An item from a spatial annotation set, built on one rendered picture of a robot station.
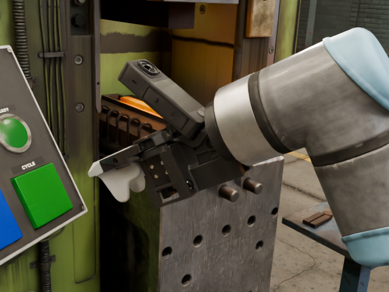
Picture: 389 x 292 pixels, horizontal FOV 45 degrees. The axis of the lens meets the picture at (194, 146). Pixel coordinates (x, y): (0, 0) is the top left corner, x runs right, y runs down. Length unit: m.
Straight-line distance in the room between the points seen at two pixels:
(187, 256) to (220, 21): 0.64
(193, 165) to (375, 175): 0.20
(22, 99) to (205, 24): 0.75
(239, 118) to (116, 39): 1.01
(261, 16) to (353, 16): 8.38
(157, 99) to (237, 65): 0.78
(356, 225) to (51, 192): 0.42
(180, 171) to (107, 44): 0.95
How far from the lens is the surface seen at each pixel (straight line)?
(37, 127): 0.74
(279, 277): 2.41
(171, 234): 1.00
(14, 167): 0.69
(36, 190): 0.69
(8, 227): 0.65
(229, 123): 0.46
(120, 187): 0.58
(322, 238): 1.34
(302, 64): 0.45
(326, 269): 2.54
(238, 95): 0.47
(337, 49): 0.44
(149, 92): 0.52
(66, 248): 1.13
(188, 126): 0.50
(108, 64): 1.44
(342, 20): 9.78
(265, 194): 1.18
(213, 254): 1.12
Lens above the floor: 1.29
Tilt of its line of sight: 18 degrees down
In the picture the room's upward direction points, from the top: 3 degrees clockwise
